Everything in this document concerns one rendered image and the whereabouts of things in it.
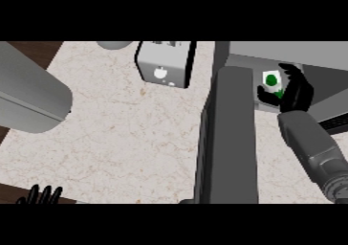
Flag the silver toaster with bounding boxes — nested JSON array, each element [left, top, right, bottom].
[[136, 41, 199, 89]]

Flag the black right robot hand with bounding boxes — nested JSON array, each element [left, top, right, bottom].
[[257, 62, 316, 113]]

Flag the grey microwave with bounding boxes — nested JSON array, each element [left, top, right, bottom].
[[212, 41, 348, 136]]

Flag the dark grey microwave door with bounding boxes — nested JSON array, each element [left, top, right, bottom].
[[180, 66, 261, 205]]

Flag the white green milk carton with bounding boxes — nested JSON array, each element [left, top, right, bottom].
[[263, 69, 291, 100]]

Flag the large grey cylinder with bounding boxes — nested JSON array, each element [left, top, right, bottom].
[[0, 41, 75, 134]]

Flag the grey round object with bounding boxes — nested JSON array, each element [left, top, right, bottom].
[[96, 41, 136, 51]]

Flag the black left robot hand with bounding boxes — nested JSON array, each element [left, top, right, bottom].
[[16, 184, 65, 205]]

